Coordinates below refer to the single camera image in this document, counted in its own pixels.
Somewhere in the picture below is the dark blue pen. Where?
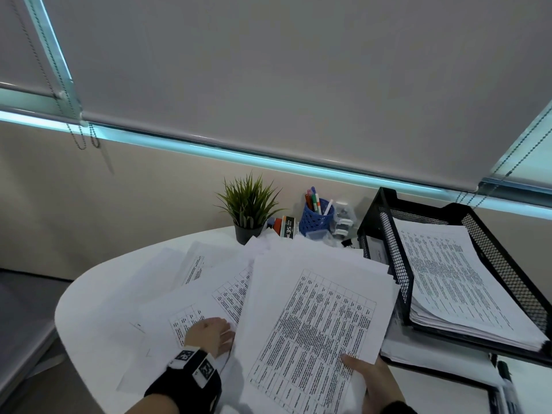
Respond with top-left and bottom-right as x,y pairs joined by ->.
489,383 -> 504,414

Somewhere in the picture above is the white table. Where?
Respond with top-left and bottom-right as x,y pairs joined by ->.
53,226 -> 552,414

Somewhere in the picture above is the grey low cabinet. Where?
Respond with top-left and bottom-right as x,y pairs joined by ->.
0,271 -> 59,414

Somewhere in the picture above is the metal bead chain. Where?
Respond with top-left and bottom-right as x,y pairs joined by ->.
455,120 -> 552,208
8,0 -> 101,151

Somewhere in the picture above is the black mesh paper tray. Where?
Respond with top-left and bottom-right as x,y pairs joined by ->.
356,186 -> 552,369

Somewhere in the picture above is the printed paper bundle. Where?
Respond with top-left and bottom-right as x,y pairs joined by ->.
364,236 -> 505,384
409,297 -> 551,352
409,299 -> 551,354
393,217 -> 551,352
381,344 -> 505,385
235,241 -> 401,414

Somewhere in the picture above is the white tape dispenser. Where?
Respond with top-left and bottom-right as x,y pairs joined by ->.
332,201 -> 358,237

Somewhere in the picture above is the black left wristband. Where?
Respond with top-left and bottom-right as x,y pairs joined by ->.
143,345 -> 223,414

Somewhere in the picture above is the person's left hand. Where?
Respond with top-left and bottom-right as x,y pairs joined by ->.
184,316 -> 236,361

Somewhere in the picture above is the pile of papers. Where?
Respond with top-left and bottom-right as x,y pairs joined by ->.
116,235 -> 367,397

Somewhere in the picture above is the person's left forearm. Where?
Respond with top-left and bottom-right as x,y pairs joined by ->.
137,394 -> 180,414

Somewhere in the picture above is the potted green plant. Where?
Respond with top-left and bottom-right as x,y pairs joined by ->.
214,171 -> 285,246

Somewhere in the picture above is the blue pen holder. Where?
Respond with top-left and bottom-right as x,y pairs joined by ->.
300,198 -> 336,237

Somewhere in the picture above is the person's right hand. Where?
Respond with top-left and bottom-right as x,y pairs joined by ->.
340,354 -> 406,414

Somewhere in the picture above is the glass window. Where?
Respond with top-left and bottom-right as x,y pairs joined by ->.
0,0 -> 552,220

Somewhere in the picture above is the wide grey roller blind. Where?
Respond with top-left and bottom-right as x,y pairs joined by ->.
41,0 -> 552,193

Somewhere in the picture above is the black marker pen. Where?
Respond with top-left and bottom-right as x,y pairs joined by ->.
496,361 -> 525,414

